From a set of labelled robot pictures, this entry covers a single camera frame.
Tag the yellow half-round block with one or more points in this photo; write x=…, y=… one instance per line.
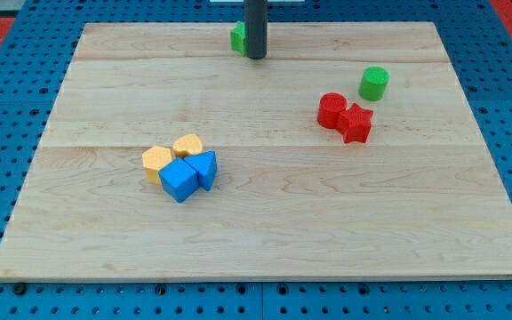
x=188, y=145

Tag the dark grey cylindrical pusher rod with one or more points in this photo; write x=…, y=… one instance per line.
x=256, y=28

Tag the yellow hexagon block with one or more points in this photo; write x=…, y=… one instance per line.
x=154, y=160

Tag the light wooden board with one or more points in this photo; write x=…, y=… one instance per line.
x=420, y=200

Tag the blue triangle block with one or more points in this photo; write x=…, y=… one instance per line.
x=205, y=165

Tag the green star block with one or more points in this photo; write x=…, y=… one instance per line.
x=238, y=38

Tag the red star block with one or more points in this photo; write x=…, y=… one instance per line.
x=354, y=124

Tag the red cylinder block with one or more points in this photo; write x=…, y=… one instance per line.
x=331, y=105

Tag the green cylinder block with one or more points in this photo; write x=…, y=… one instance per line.
x=373, y=83

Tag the blue cube block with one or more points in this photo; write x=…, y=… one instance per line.
x=179, y=180

